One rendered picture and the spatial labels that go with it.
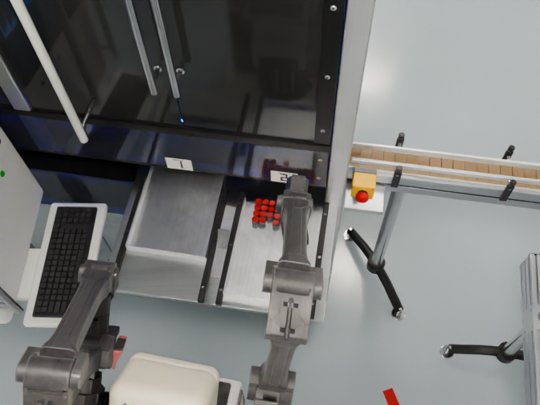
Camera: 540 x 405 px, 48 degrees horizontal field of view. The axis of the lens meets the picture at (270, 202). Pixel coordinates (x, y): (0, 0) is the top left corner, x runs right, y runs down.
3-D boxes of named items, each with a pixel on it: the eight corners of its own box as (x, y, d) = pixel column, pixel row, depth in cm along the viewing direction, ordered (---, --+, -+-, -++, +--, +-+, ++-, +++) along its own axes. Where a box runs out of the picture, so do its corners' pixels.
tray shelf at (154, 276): (141, 164, 216) (140, 161, 214) (339, 189, 209) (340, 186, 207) (101, 290, 192) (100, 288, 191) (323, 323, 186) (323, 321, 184)
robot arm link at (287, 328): (257, 330, 104) (317, 338, 104) (267, 259, 111) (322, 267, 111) (245, 404, 141) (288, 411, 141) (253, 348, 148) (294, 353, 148)
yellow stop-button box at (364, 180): (352, 178, 199) (354, 166, 193) (374, 181, 199) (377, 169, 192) (349, 198, 196) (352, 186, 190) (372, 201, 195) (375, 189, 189)
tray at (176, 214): (154, 162, 214) (152, 157, 211) (227, 172, 211) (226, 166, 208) (127, 250, 197) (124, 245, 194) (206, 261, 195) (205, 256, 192)
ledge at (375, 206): (347, 175, 212) (348, 172, 210) (385, 179, 210) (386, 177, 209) (343, 210, 205) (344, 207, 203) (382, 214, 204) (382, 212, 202)
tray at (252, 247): (244, 202, 205) (244, 197, 202) (322, 213, 202) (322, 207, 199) (223, 296, 188) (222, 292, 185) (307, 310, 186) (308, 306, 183)
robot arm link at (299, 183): (276, 204, 145) (312, 210, 145) (282, 161, 150) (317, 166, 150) (273, 222, 156) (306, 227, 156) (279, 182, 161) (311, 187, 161)
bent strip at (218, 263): (219, 236, 199) (218, 228, 194) (228, 238, 198) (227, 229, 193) (211, 276, 192) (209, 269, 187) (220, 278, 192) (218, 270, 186)
